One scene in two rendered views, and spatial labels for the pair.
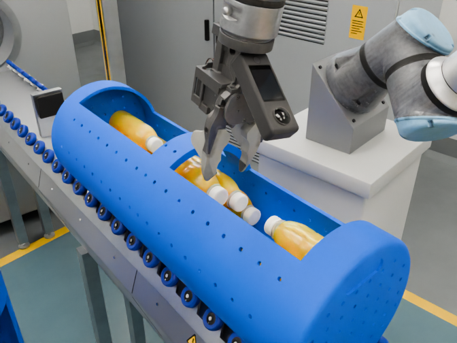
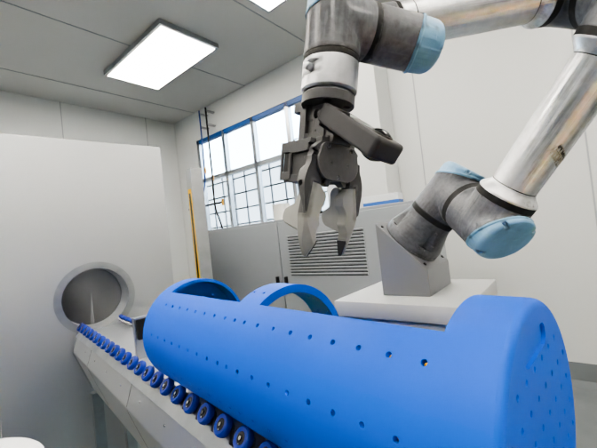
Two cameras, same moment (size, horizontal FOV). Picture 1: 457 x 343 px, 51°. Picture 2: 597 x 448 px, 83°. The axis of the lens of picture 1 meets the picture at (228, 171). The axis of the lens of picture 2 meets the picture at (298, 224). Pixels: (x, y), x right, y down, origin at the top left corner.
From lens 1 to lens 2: 0.38 m
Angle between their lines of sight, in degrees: 32
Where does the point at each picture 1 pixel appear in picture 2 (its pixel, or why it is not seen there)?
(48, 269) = not seen: outside the picture
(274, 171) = not seen: hidden behind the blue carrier
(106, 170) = (193, 334)
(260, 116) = (360, 133)
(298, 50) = (349, 284)
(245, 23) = (327, 68)
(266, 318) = (423, 429)
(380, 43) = (428, 191)
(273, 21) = (352, 68)
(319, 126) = (394, 278)
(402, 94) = (465, 214)
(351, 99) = (417, 244)
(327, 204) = not seen: hidden behind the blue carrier
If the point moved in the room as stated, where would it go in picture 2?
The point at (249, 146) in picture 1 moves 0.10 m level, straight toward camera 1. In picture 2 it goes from (346, 217) to (360, 212)
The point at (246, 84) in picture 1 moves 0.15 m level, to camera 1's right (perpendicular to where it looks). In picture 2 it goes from (337, 119) to (458, 108)
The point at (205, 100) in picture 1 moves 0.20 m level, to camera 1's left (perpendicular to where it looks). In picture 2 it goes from (295, 171) to (144, 186)
